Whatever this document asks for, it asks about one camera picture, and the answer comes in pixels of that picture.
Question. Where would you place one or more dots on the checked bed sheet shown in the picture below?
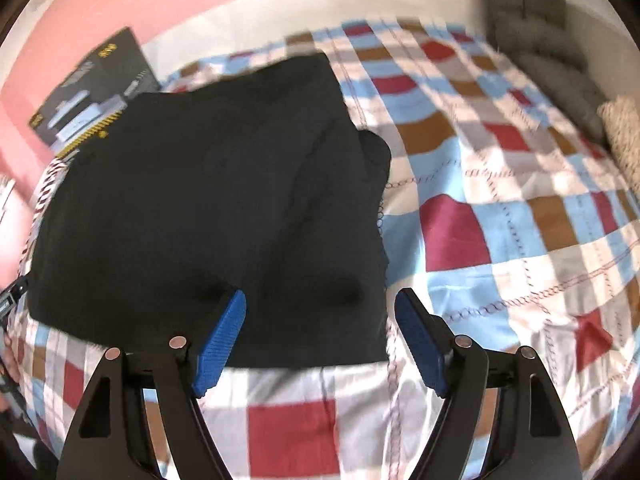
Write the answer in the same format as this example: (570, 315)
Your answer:
(500, 185)

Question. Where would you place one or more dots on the black appliance carton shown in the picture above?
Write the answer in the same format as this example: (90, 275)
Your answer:
(75, 110)

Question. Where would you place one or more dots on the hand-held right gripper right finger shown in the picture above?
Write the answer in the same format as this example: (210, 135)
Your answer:
(417, 340)

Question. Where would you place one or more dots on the grey quilted cushion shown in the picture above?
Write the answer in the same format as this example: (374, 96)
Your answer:
(530, 35)

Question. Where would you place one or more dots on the floral rolled pillow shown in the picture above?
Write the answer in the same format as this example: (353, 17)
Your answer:
(625, 130)

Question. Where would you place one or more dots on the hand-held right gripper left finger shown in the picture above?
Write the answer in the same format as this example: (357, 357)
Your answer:
(220, 345)

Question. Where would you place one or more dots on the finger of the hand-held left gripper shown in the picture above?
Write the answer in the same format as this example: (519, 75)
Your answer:
(20, 287)

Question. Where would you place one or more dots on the black padded coat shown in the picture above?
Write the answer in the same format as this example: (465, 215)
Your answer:
(200, 210)

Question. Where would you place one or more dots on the red white striped cloth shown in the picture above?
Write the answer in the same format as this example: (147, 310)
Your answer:
(50, 180)

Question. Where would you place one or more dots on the person's left hand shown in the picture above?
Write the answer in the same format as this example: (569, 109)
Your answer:
(9, 360)

